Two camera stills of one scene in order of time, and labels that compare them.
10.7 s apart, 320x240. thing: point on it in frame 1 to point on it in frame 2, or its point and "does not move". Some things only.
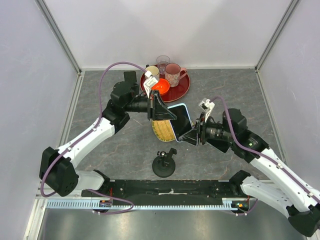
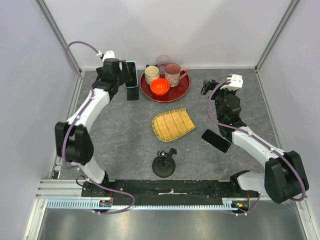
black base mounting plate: [209, 189] does not move
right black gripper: [191, 137] to [207, 86]
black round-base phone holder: [164, 165] does not move
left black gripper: [157, 110] to [125, 77]
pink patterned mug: [173, 72] does not move
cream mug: [154, 71] does not move
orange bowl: [163, 85] does not move
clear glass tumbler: [161, 61] does not move
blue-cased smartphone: [183, 122] to [132, 66]
